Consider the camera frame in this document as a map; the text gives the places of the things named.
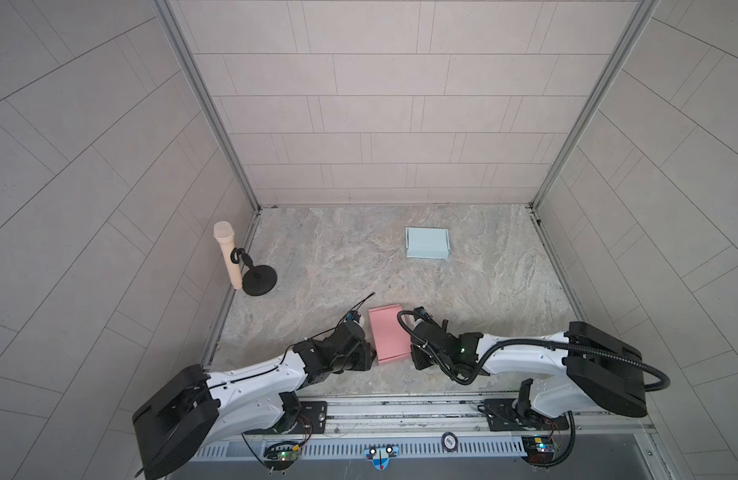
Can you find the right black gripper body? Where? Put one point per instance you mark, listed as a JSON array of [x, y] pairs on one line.
[[420, 362]]

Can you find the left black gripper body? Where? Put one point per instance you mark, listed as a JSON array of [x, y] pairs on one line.
[[356, 360]]

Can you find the pink paper box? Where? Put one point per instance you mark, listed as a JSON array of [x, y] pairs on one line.
[[391, 341]]

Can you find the light blue paper box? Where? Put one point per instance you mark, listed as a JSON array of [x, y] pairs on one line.
[[427, 243]]

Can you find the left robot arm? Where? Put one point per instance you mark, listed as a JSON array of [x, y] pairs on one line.
[[196, 407]]

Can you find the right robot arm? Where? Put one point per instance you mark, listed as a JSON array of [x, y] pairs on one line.
[[581, 368]]

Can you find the round black white badge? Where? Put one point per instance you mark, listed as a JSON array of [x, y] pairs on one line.
[[449, 442]]

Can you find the blue sticker with eyes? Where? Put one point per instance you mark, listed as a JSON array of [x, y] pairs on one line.
[[380, 456]]

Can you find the black round microphone stand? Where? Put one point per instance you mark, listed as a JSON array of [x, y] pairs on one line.
[[258, 280]]

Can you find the left green circuit board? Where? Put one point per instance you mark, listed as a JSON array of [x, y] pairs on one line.
[[285, 452]]

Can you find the green circuit board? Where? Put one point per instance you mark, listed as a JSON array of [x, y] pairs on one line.
[[539, 449], [285, 452]]

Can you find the right green circuit board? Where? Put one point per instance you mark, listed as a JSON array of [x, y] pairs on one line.
[[539, 449]]

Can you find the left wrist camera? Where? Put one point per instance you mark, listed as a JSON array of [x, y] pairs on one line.
[[353, 316]]

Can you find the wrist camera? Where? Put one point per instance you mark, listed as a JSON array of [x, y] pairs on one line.
[[420, 313], [353, 316]]

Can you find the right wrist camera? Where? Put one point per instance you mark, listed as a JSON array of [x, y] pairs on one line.
[[420, 313]]

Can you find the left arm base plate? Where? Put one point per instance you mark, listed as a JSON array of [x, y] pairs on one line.
[[311, 419]]

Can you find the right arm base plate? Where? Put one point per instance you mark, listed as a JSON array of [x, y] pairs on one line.
[[515, 415]]

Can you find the aluminium mounting rail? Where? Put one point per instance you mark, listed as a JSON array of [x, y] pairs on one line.
[[377, 416]]

